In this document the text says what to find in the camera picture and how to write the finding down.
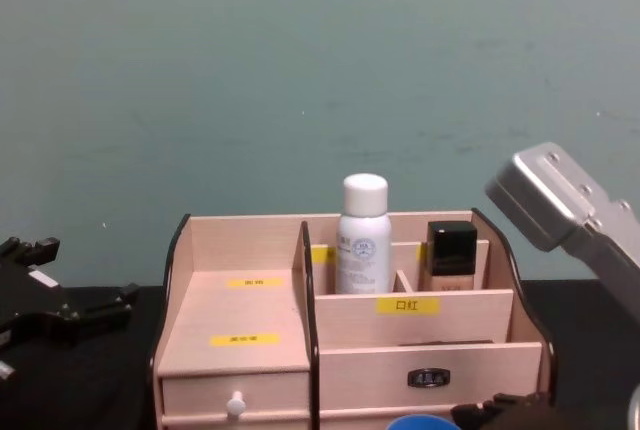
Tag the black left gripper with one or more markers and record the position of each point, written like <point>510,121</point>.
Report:
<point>30,295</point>

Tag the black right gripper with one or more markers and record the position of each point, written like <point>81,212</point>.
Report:
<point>575,417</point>

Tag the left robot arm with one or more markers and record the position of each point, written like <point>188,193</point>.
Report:
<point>5,370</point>

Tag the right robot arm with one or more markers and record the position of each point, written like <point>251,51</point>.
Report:
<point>550,200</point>

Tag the blue round object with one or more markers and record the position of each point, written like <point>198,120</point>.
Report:
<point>424,423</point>

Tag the black table cloth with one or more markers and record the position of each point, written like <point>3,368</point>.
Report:
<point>100,385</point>

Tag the foundation bottle with black cap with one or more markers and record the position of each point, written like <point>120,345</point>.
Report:
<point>450,260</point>

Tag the small drawer with white knob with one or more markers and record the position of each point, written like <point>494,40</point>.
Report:
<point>200,392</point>

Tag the pale wooden desktop organizer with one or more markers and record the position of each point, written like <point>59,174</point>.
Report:
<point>250,310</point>

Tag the white spray bottle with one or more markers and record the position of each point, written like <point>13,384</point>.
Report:
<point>364,245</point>

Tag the pale wall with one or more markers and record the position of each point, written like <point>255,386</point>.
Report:
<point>300,75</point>

